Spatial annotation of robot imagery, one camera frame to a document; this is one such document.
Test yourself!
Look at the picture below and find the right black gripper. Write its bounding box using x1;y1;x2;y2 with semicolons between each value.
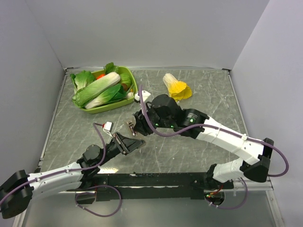
133;103;174;136

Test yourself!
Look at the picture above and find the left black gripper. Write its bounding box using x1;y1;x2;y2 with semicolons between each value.
97;131;144;166

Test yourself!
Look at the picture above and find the white remote control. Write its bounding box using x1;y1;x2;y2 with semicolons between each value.
124;120;142;138

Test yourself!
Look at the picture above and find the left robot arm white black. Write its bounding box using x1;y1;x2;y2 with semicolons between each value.
0;132;145;219

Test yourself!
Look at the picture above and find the yellow cabbage toy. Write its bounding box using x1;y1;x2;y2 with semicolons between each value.
163;73;192;102

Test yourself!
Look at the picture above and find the bok choy toy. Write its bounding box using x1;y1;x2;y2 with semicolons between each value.
84;84;121;109

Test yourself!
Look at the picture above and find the round green cabbage toy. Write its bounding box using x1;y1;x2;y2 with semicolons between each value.
119;73;132;87

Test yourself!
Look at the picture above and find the large napa cabbage toy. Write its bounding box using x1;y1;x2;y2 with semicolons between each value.
72;72;121;108

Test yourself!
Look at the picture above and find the green leaf lettuce toy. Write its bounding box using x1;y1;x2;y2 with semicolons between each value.
70;70;95;94

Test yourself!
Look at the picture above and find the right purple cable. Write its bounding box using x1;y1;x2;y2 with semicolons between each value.
139;85;289;178

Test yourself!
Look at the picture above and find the purple cable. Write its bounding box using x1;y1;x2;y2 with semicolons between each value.
0;122;107;212
139;85;289;178

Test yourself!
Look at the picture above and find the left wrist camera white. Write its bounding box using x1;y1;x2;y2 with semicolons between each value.
103;122;114;137

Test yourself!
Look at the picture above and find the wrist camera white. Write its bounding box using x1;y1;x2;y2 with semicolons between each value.
134;90;151;103
103;122;114;137

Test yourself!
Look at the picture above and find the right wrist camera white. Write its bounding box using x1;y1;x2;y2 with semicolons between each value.
134;90;151;103

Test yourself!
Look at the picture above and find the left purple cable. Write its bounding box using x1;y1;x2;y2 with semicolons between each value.
0;122;107;212

